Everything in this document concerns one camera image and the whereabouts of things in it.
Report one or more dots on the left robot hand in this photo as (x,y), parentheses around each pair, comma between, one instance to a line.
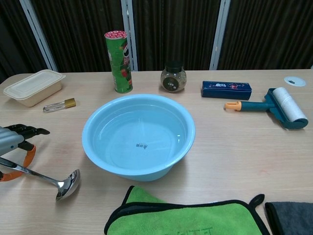
(9,140)

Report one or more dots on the stainless steel ladle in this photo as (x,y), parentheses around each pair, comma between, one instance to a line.
(49,178)

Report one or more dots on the large blue plastic basin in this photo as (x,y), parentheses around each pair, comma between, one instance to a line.
(137,137)

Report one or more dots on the beige lidded food container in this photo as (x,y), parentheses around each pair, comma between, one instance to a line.
(31,86)

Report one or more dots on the green chips can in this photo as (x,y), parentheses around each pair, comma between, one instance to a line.
(119,66)

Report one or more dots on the glass spice jar black lid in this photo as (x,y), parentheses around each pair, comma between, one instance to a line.
(173,79)

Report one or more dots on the green microfiber cloth black trim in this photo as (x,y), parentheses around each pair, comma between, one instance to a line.
(181,215)

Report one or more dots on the dark blue rectangular box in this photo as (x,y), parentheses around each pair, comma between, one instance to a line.
(226,89)

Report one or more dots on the teal lint roller orange tip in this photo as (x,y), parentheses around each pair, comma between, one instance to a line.
(276,107)

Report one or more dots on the grey microfiber cloth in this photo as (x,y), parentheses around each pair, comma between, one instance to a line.
(291,218)

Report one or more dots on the grey metal frame post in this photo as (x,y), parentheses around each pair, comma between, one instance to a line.
(218,34)
(39,34)
(129,34)

